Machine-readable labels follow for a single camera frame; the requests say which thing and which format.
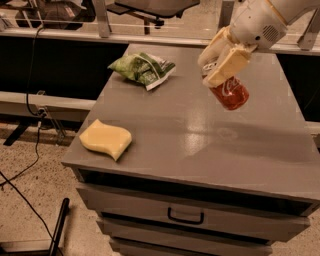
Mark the red coke can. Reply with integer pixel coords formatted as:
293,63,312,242
210,77,249,110

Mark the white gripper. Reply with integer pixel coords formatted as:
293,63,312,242
198,0,287,88

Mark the dark backpack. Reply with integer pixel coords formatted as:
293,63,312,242
15,0,96,30

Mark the grey drawer cabinet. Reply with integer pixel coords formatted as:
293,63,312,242
63,46,320,256

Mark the green chip bag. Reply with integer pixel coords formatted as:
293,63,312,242
108,52,176,91

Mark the yellow sponge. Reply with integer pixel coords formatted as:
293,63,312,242
79,119,132,161

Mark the black office chair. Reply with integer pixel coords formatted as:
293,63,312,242
106,0,200,35

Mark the black drawer handle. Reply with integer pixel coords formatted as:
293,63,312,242
167,207,205,225

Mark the black metal stand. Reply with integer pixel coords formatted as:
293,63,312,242
0,198,70,256

